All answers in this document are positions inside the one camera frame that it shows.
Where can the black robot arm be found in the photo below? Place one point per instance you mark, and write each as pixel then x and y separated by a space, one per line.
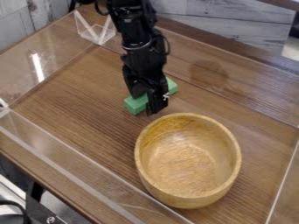
pixel 134 17

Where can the black table leg bracket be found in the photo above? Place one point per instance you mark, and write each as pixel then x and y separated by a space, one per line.
pixel 39 214

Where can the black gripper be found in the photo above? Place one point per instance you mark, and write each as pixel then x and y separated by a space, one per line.
pixel 143 69

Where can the green rectangular block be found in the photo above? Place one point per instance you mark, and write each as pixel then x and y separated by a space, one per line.
pixel 135 106

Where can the brown wooden bowl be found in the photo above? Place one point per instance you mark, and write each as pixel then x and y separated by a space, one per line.
pixel 189 160

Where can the clear acrylic corner bracket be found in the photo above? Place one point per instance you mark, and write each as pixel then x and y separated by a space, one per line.
pixel 99 34

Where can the clear acrylic front wall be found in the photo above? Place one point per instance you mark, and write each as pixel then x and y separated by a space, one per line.
pixel 91 188

